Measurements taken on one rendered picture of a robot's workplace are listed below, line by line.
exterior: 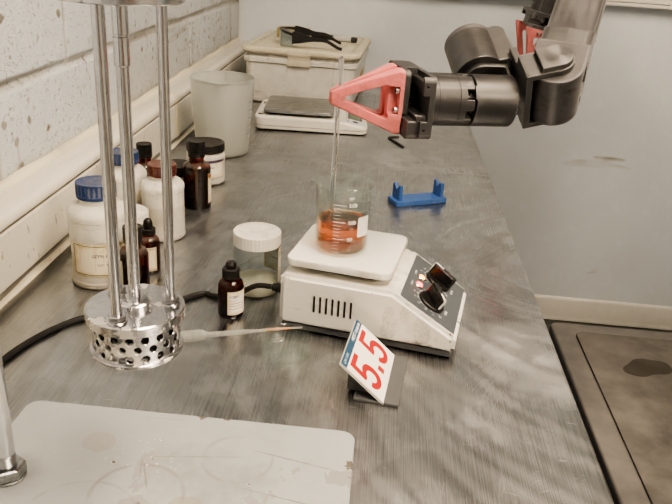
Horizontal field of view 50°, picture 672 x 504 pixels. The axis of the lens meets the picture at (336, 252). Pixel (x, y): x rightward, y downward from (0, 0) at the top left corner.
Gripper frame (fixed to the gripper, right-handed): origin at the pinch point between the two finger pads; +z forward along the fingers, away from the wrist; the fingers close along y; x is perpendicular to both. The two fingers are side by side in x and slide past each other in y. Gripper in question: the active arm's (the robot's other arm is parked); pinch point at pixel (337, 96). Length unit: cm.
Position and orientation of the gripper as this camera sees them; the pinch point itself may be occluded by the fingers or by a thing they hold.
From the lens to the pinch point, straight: 79.0
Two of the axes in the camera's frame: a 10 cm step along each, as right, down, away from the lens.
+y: 2.0, 4.1, -8.9
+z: -9.8, 0.2, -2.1
